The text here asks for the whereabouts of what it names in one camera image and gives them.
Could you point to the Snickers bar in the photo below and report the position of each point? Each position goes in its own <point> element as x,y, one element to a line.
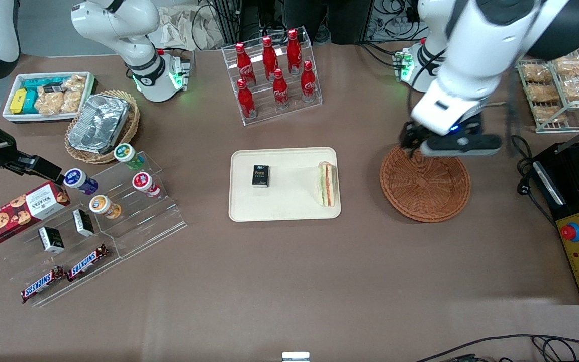
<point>87,263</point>
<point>42,284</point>

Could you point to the rice cracker bag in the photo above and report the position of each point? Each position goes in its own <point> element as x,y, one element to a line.
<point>72,100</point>
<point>49,103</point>

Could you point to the white plastic bin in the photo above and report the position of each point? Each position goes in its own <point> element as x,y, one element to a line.
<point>10,116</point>

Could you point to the black and yellow control box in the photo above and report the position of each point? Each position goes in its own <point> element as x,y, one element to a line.
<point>566,196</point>

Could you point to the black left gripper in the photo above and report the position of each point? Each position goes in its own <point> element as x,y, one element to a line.
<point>412,137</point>

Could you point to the small black box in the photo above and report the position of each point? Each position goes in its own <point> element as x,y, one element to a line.
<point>83,222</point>
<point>51,240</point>

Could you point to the red Walkers cookie box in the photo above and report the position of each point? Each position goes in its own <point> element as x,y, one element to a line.
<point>18,211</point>

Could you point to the purple snack cup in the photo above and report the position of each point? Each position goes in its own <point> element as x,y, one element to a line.
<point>79,180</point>

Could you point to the crumpled beige paper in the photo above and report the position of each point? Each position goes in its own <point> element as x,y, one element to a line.
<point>184,27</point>

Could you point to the person in dark clothes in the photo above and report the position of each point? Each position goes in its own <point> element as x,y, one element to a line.
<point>345,17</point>

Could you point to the green lid snack cup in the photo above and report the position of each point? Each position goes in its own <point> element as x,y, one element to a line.
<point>127,155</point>

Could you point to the clear acrylic stepped stand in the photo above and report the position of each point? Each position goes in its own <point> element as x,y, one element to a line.
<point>154,221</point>
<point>28,261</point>

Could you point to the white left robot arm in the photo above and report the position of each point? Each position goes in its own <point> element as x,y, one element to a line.
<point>480,55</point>

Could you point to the red cola bottle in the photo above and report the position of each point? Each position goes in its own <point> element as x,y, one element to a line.
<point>308,83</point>
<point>294,50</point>
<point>246,100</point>
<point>280,90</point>
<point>270,58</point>
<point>244,65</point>

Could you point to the teal snack box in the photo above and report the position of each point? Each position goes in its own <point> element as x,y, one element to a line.
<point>30,102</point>

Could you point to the red lid snack cup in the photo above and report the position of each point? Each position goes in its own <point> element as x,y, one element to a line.
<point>145,183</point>

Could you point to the orange snack cup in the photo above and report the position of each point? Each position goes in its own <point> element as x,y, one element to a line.
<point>103,206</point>

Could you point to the round brown wicker basket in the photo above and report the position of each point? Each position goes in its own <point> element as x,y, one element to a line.
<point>425,191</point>

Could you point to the red emergency stop button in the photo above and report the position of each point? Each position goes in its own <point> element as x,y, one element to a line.
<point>571,232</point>

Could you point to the clear acrylic bottle rack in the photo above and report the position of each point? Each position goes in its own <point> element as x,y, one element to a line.
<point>314,108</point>

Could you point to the oval tan wicker basket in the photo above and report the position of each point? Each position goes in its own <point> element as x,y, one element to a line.
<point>131,123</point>

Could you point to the aluminium foil container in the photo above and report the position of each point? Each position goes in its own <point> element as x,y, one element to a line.
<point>97,123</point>

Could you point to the triangle sandwich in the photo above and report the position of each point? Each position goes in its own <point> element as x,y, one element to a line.
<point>327,185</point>

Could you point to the small white device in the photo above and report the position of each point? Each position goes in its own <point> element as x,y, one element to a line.
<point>295,357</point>

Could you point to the black tissue pack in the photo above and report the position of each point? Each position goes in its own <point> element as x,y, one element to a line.
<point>260,176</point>

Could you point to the beige plastic tray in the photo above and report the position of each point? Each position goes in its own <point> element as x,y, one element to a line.
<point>289,201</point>

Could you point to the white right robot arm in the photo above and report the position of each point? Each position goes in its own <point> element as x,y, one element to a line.
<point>118,25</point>

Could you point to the yellow snack pack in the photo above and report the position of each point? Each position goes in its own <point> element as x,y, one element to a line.
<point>18,100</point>

